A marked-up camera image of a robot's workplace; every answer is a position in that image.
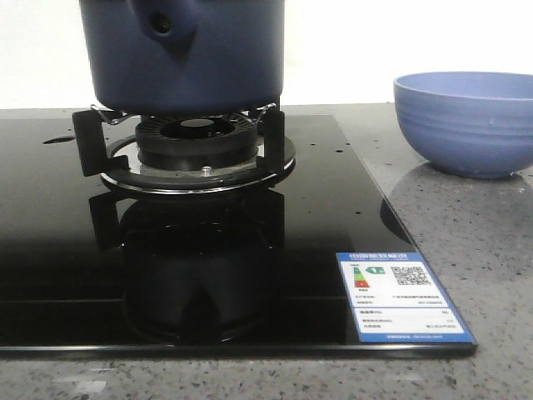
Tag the dark blue cooking pot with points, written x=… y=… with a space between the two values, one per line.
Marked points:
x=184 y=57

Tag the light blue plastic bowl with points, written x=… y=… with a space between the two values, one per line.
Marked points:
x=471 y=124

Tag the black pot support grate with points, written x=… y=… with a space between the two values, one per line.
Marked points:
x=92 y=144

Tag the black round gas burner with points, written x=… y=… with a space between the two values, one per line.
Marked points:
x=185 y=156

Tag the blue white energy label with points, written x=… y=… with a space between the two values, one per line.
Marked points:
x=396 y=298

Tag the black glass gas stove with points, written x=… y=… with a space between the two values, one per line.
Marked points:
x=86 y=272

